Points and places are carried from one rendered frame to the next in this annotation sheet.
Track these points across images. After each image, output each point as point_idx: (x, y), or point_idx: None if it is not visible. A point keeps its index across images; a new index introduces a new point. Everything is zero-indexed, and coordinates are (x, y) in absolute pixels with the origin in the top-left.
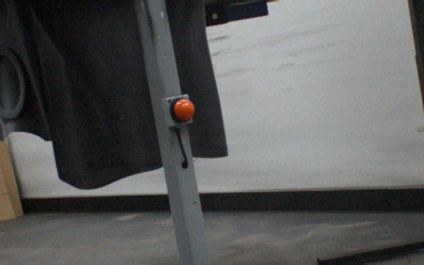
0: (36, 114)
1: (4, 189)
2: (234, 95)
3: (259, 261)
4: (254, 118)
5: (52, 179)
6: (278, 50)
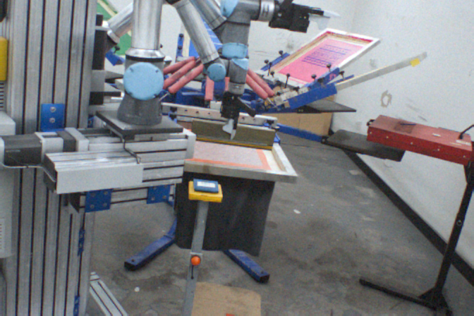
0: None
1: (322, 122)
2: None
3: (349, 254)
4: (419, 168)
5: (342, 129)
6: None
